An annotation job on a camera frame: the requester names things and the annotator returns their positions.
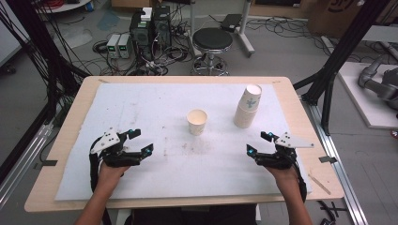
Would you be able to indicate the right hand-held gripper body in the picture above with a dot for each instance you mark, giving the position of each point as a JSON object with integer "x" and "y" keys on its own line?
{"x": 278, "y": 157}

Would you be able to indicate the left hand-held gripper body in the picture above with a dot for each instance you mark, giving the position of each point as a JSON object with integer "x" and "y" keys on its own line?
{"x": 119, "y": 156}

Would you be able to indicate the stack of nested paper cups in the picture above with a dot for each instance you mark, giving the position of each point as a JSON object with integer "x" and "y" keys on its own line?
{"x": 247, "y": 109}

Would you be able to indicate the plain white paper cup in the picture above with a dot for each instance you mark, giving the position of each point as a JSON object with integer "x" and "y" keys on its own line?
{"x": 197, "y": 123}

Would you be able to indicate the person's left hand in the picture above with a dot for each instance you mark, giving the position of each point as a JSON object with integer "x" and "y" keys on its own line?
{"x": 112, "y": 176}

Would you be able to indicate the person's right hand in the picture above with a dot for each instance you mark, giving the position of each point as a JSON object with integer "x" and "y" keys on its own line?
{"x": 284, "y": 178}

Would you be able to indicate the white table mat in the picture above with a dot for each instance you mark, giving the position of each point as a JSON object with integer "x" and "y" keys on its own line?
{"x": 187, "y": 168}

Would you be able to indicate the thin wooden stick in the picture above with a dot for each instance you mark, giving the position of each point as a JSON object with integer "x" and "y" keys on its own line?
{"x": 319, "y": 184}

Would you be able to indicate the black tape piece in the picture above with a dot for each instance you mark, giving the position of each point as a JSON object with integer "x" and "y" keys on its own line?
{"x": 328, "y": 159}
{"x": 47, "y": 162}

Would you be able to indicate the black clamp parts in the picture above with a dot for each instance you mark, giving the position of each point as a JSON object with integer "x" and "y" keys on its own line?
{"x": 331, "y": 212}

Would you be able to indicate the person's dark clothing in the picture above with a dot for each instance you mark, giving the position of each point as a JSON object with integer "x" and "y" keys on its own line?
{"x": 191, "y": 216}

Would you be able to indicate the grey bench power supply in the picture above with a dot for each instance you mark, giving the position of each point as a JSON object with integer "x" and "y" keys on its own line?
{"x": 124, "y": 46}
{"x": 113, "y": 46}

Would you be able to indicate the black computer tower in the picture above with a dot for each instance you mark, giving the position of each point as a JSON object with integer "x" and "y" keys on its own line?
{"x": 140, "y": 34}
{"x": 162, "y": 28}

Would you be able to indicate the white floor board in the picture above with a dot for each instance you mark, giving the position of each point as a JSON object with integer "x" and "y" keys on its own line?
{"x": 366, "y": 103}

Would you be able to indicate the black round stool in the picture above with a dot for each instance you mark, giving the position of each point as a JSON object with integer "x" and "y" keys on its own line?
{"x": 212, "y": 40}

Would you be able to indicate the black flat device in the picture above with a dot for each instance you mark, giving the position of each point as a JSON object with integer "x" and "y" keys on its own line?
{"x": 231, "y": 22}

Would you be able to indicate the blue tape roll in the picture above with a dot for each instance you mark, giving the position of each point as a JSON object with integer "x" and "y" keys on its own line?
{"x": 89, "y": 6}

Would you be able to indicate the brown cardboard box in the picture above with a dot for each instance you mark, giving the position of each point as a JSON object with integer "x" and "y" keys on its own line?
{"x": 339, "y": 17}

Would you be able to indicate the aluminium rail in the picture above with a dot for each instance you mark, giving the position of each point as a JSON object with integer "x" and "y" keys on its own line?
{"x": 23, "y": 159}
{"x": 336, "y": 175}

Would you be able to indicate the white metal stand frame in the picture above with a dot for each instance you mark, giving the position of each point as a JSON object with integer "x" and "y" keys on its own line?
{"x": 245, "y": 31}

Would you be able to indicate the black metal frame post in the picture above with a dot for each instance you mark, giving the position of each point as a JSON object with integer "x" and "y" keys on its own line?
{"x": 40, "y": 53}
{"x": 341, "y": 53}

